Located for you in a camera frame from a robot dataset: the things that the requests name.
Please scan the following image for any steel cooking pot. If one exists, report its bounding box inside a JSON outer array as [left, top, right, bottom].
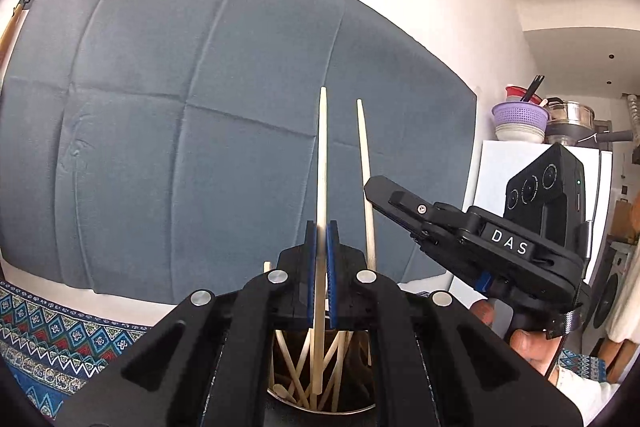
[[546, 96, 596, 146]]

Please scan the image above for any wooden hair brush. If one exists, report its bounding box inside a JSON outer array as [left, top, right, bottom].
[[0, 3, 26, 66]]

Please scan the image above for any person's right hand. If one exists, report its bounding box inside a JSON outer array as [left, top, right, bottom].
[[470, 300, 562, 385]]

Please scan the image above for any blue patterned tablecloth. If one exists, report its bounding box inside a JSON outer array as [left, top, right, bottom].
[[0, 282, 149, 421]]

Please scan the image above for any black cylindrical utensil holder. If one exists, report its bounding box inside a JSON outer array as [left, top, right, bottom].
[[264, 329, 376, 427]]

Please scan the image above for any grey fabric backdrop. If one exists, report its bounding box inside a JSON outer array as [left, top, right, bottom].
[[1, 0, 476, 303]]

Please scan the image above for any purple colander basket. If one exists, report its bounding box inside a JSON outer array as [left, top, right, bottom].
[[491, 101, 549, 132]]

